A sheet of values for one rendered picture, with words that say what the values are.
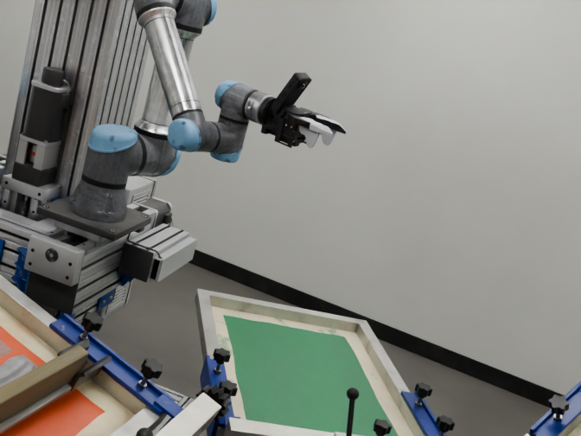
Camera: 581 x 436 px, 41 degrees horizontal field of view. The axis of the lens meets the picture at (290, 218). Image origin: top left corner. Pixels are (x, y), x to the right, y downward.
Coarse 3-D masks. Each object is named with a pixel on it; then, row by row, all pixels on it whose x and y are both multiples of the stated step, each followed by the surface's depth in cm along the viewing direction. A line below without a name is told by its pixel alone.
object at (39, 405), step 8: (56, 392) 144; (64, 392) 145; (40, 400) 140; (48, 400) 141; (32, 408) 137; (40, 408) 139; (16, 416) 133; (24, 416) 134; (0, 424) 130; (8, 424) 131; (0, 432) 128
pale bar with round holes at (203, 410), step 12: (204, 396) 159; (192, 408) 154; (204, 408) 156; (216, 408) 158; (180, 420) 148; (192, 420) 150; (204, 420) 153; (168, 432) 144; (180, 432) 146; (192, 432) 148
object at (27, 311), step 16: (0, 288) 162; (16, 288) 165; (0, 304) 163; (16, 304) 162; (32, 304) 164; (32, 320) 161; (48, 320) 162; (48, 336) 160; (112, 384) 157; (128, 400) 157; (144, 416) 152; (160, 416) 155; (128, 432) 146
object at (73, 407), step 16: (0, 336) 155; (0, 352) 151; (16, 352) 154; (32, 352) 156; (64, 400) 149; (80, 400) 152; (32, 416) 141; (48, 416) 143; (64, 416) 145; (80, 416) 148; (96, 416) 150; (16, 432) 136; (32, 432) 138; (48, 432) 140; (64, 432) 142
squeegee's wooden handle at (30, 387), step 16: (80, 352) 147; (48, 368) 138; (64, 368) 141; (80, 368) 149; (16, 384) 130; (32, 384) 132; (48, 384) 139; (64, 384) 146; (0, 400) 125; (16, 400) 130; (32, 400) 136; (0, 416) 128
